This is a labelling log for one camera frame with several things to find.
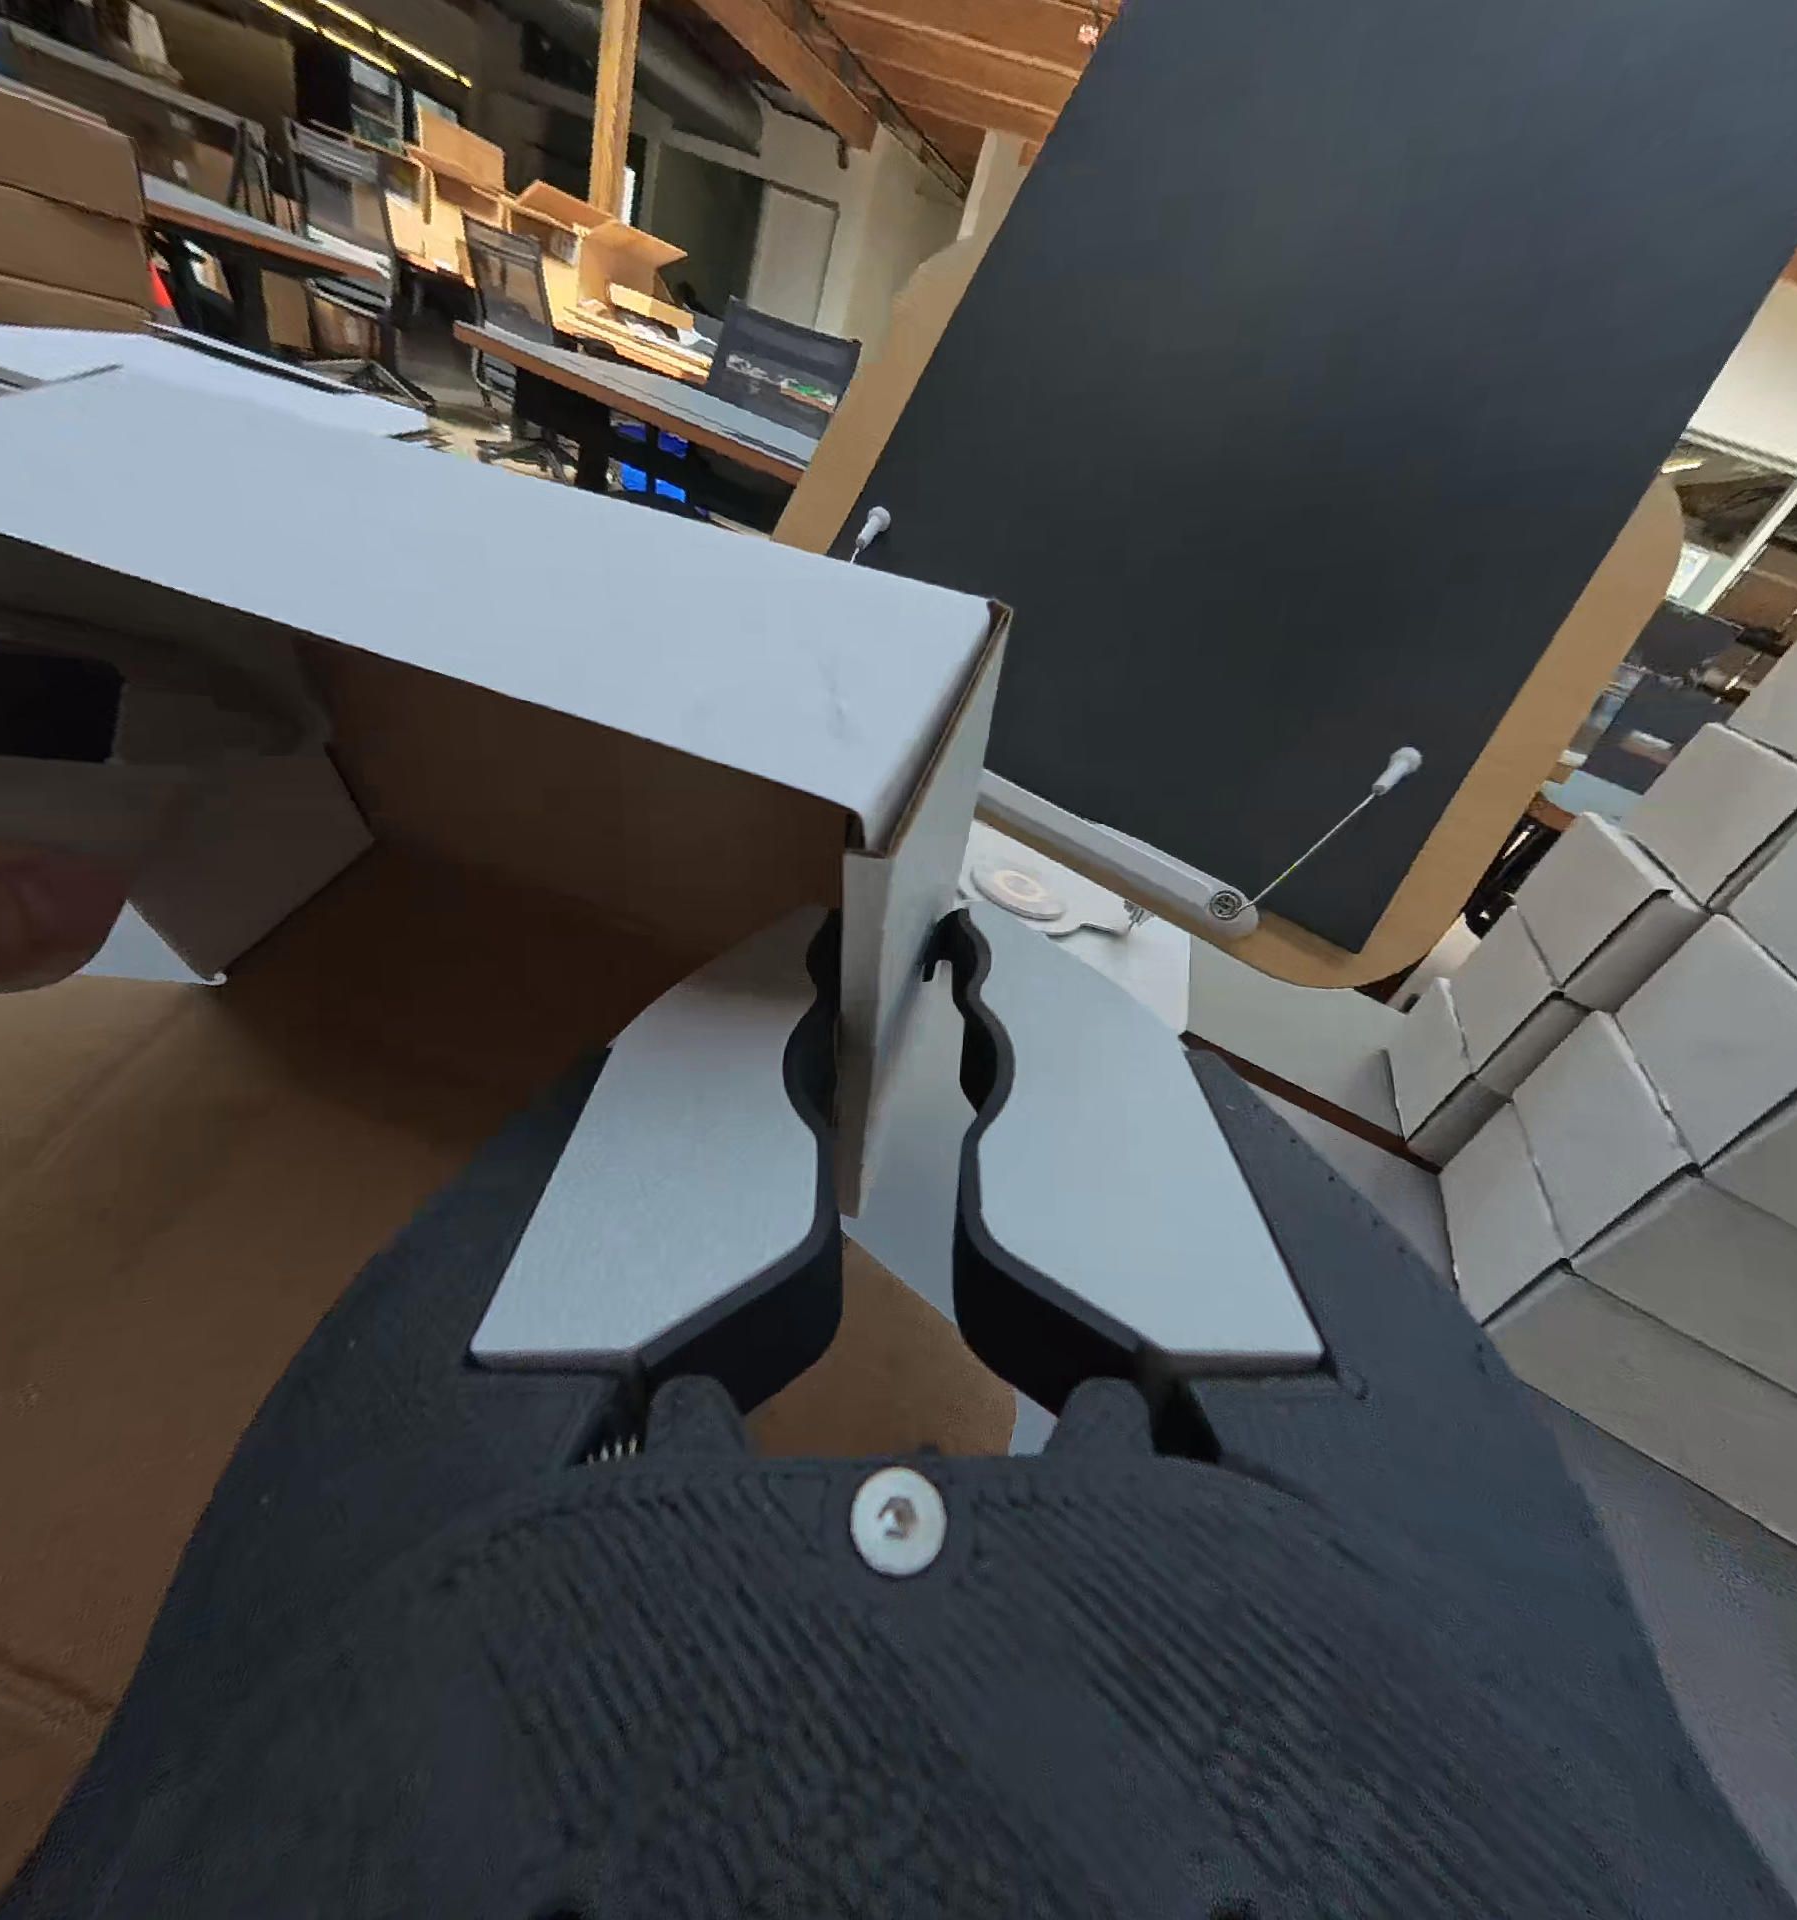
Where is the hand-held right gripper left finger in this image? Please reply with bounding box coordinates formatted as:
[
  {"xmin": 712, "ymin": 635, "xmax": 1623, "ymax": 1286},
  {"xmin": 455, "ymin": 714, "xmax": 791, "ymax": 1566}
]
[{"xmin": 468, "ymin": 906, "xmax": 845, "ymax": 1407}]

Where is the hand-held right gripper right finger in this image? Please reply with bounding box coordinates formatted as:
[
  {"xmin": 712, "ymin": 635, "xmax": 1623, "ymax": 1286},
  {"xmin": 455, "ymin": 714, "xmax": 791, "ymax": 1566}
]
[{"xmin": 933, "ymin": 908, "xmax": 1331, "ymax": 1417}]

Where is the white cardboard mailer box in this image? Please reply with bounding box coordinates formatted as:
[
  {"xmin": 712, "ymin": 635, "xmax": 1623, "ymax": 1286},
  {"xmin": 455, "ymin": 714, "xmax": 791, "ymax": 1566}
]
[{"xmin": 0, "ymin": 359, "xmax": 1020, "ymax": 1920}]

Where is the open brown cardboard box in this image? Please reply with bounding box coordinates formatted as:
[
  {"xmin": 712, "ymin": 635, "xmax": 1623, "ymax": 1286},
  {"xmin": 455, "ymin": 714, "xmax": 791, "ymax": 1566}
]
[
  {"xmin": 510, "ymin": 175, "xmax": 692, "ymax": 336},
  {"xmin": 405, "ymin": 108, "xmax": 514, "ymax": 279}
]

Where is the person's left hand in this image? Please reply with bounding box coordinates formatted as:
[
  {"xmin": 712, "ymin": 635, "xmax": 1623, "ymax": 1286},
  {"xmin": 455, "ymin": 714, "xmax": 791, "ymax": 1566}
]
[{"xmin": 0, "ymin": 838, "xmax": 136, "ymax": 998}]

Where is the stack of flat white cardboard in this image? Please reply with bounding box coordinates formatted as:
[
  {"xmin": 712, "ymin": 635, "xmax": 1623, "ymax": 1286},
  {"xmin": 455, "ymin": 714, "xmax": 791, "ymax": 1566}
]
[{"xmin": 0, "ymin": 314, "xmax": 437, "ymax": 446}]

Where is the wooden desk with black legs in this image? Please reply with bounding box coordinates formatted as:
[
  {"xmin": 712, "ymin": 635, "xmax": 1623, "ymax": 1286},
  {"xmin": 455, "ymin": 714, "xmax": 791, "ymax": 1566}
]
[{"xmin": 144, "ymin": 171, "xmax": 443, "ymax": 413}]

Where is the stack of large brown cartons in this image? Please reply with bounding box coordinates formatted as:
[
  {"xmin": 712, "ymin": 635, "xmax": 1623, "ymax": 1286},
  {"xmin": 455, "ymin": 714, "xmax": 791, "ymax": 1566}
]
[{"xmin": 0, "ymin": 64, "xmax": 153, "ymax": 336}]

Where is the stack of white folded boxes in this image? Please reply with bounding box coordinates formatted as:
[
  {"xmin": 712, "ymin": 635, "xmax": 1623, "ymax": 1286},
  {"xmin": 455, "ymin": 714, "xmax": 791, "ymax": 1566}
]
[{"xmin": 1381, "ymin": 606, "xmax": 1797, "ymax": 1581}]

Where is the black mesh office chair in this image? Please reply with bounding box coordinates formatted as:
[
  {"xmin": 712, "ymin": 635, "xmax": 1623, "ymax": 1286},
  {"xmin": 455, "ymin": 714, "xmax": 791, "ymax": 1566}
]
[
  {"xmin": 459, "ymin": 213, "xmax": 567, "ymax": 459},
  {"xmin": 280, "ymin": 118, "xmax": 437, "ymax": 413},
  {"xmin": 706, "ymin": 295, "xmax": 865, "ymax": 413}
]

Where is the grey top desk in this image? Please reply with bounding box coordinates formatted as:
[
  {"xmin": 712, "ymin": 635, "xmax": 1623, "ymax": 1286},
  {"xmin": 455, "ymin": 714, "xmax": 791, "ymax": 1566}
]
[{"xmin": 453, "ymin": 317, "xmax": 828, "ymax": 531}]

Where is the wooden post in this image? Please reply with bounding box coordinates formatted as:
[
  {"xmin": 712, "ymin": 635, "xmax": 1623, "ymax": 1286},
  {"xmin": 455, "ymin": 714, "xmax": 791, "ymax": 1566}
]
[{"xmin": 586, "ymin": 0, "xmax": 647, "ymax": 215}]

